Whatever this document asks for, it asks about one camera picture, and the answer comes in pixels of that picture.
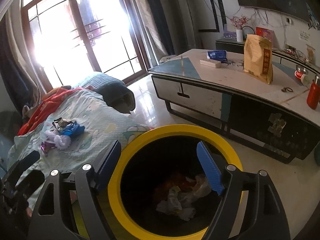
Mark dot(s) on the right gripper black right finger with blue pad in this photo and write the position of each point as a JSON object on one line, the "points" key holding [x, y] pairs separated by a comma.
{"points": [[264, 217]]}

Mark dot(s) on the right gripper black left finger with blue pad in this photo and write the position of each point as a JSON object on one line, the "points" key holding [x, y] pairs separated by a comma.
{"points": [[53, 216]]}

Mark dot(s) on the dark green snack wrapper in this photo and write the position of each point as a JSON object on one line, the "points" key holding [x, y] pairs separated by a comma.
{"points": [[60, 124]]}

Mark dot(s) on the crumpled trash in bin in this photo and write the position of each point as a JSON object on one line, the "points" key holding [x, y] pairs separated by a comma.
{"points": [[182, 195]]}

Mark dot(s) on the yellow rimmed black trash bin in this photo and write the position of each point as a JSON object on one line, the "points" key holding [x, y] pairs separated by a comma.
{"points": [[149, 166]]}

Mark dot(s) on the purple candy wrapper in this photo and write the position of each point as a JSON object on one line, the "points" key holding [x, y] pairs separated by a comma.
{"points": [[46, 147]]}

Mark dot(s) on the red floral blanket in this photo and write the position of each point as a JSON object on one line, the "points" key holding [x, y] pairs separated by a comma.
{"points": [[48, 106]]}

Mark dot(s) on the blue crumpled plastic bag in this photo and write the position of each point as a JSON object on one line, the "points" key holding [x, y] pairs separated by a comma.
{"points": [[73, 130]]}

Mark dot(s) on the light green cartoon bedsheet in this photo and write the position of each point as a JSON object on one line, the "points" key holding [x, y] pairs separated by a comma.
{"points": [[103, 125]]}

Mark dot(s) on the beige dark left curtain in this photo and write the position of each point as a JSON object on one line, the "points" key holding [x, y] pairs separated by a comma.
{"points": [[20, 78]]}

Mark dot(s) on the beige dark curtain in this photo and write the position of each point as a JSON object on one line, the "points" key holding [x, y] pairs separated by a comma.
{"points": [[155, 24], [20, 78]]}

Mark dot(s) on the white grey coffee table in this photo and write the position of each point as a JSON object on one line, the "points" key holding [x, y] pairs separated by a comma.
{"points": [[274, 119]]}

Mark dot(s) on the red bottle on table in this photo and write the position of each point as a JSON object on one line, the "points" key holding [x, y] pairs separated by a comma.
{"points": [[314, 94]]}

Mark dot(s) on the teal quilted blanket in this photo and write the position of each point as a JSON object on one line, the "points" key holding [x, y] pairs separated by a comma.
{"points": [[115, 93]]}

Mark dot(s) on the red white can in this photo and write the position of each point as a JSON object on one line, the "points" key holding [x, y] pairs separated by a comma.
{"points": [[301, 74]]}

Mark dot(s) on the brown framed glass door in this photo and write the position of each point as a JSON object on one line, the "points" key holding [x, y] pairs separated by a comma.
{"points": [[68, 40]]}

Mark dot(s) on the white flat box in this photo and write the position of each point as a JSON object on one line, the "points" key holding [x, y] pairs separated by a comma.
{"points": [[211, 63]]}

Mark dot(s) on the gold standing pouch bag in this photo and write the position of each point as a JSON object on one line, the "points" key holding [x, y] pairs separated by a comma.
{"points": [[258, 58]]}

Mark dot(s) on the dark tv cabinet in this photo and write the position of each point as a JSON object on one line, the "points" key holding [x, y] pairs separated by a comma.
{"points": [[285, 59]]}

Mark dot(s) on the red greeting card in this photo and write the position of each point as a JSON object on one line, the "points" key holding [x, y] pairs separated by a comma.
{"points": [[266, 33]]}

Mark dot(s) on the purple box on cabinet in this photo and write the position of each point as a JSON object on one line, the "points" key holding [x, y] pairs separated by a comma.
{"points": [[229, 35]]}

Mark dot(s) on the small white blue stool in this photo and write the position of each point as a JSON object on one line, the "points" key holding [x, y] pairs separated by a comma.
{"points": [[166, 58]]}

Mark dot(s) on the white vase red flowers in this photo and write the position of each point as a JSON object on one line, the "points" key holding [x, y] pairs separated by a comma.
{"points": [[238, 22]]}

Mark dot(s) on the beige dark right curtain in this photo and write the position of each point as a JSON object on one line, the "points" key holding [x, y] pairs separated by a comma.
{"points": [[155, 24]]}

